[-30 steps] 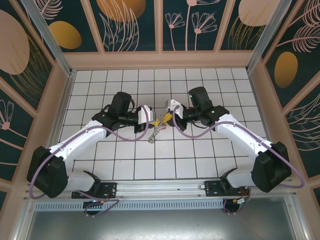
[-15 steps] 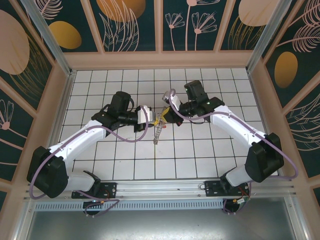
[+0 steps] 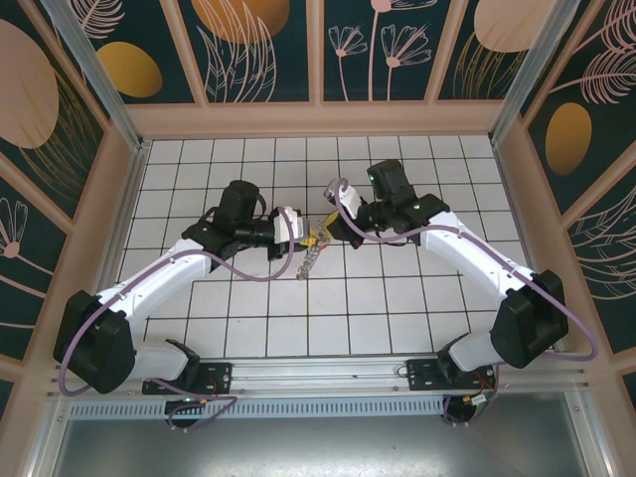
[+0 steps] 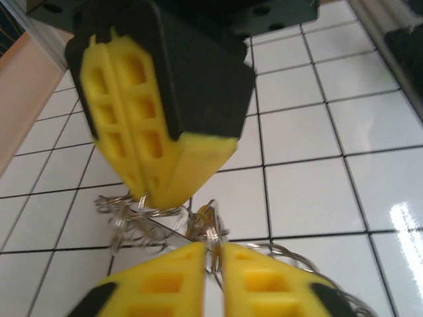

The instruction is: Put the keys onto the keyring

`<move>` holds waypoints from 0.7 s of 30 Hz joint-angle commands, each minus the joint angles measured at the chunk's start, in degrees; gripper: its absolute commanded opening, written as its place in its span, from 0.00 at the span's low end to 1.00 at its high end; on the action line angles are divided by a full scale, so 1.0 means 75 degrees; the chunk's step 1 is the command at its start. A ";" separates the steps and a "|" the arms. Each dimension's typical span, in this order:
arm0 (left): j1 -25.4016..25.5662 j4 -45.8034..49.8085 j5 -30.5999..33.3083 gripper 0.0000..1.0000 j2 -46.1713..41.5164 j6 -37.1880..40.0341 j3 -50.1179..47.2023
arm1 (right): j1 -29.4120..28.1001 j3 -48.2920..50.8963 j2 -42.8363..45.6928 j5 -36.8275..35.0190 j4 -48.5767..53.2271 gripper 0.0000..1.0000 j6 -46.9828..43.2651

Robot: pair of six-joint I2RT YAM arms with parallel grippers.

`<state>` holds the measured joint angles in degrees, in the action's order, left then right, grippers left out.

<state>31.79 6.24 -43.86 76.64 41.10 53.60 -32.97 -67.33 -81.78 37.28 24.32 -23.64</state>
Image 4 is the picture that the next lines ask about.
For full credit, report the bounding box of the aluminium corner post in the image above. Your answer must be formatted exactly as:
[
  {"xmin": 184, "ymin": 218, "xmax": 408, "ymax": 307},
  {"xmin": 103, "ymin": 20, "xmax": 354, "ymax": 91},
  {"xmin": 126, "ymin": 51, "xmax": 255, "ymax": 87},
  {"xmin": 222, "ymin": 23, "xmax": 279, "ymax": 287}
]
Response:
[{"xmin": 24, "ymin": 15, "xmax": 70, "ymax": 72}]

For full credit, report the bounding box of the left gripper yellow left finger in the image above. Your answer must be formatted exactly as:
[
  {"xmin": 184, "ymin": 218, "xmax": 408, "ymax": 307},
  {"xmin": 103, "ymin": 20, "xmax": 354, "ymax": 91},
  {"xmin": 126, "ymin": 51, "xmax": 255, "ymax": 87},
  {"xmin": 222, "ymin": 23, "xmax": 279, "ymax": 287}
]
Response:
[{"xmin": 67, "ymin": 242, "xmax": 208, "ymax": 317}]

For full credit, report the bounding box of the metal keyring plate with rings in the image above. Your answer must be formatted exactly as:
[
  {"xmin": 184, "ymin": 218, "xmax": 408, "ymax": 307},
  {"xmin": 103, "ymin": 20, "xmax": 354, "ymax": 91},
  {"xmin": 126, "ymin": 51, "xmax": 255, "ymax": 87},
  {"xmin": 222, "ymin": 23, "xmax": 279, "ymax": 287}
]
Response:
[{"xmin": 94, "ymin": 193, "xmax": 381, "ymax": 317}]

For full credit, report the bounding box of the aluminium table rail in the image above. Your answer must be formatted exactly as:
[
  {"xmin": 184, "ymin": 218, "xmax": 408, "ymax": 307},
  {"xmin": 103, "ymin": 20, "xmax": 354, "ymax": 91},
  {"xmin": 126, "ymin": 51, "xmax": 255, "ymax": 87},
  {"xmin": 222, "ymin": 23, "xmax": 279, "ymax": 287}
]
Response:
[{"xmin": 346, "ymin": 0, "xmax": 423, "ymax": 122}]

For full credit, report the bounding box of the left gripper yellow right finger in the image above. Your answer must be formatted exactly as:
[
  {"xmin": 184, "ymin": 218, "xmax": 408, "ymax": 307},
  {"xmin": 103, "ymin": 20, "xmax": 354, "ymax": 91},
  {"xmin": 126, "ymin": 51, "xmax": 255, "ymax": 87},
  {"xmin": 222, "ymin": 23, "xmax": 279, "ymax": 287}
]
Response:
[{"xmin": 219, "ymin": 244, "xmax": 358, "ymax": 317}]

